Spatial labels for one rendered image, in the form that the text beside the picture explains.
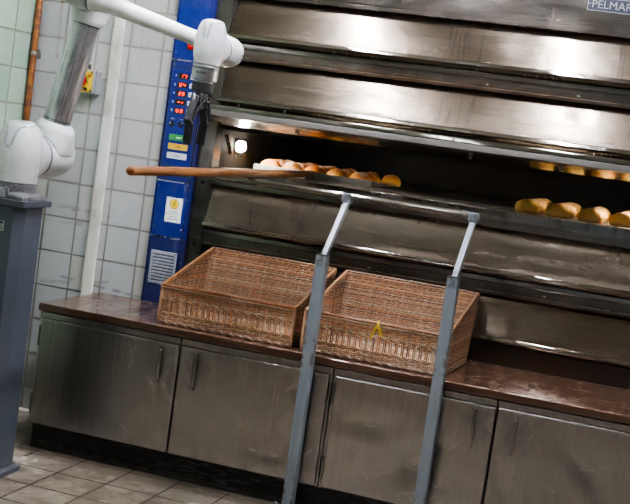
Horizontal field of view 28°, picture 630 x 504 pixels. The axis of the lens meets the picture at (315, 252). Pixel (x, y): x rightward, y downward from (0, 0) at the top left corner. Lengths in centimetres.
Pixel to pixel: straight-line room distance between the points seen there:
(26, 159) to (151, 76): 104
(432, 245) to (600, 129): 78
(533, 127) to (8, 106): 221
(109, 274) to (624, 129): 222
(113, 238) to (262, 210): 68
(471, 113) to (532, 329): 87
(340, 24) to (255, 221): 87
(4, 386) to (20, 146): 85
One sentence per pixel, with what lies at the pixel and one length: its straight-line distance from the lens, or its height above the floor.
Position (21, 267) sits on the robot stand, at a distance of 453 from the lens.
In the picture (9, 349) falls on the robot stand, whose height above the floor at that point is 47.
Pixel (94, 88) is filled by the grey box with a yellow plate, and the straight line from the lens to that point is 542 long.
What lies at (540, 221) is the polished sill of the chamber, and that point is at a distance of 491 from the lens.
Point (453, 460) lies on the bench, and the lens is 451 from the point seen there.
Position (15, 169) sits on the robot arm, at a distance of 451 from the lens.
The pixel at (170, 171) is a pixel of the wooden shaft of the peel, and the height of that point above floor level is 119.
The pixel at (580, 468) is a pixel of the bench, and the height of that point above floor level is 37.
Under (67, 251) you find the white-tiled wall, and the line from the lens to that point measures 554.
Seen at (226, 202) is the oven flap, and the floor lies 104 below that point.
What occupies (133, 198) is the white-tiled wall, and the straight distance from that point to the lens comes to 539.
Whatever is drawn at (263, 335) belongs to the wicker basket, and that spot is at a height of 61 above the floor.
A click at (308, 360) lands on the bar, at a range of 452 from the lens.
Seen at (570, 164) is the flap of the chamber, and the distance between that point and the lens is 475.
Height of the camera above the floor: 136
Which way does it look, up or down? 5 degrees down
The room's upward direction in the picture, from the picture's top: 8 degrees clockwise
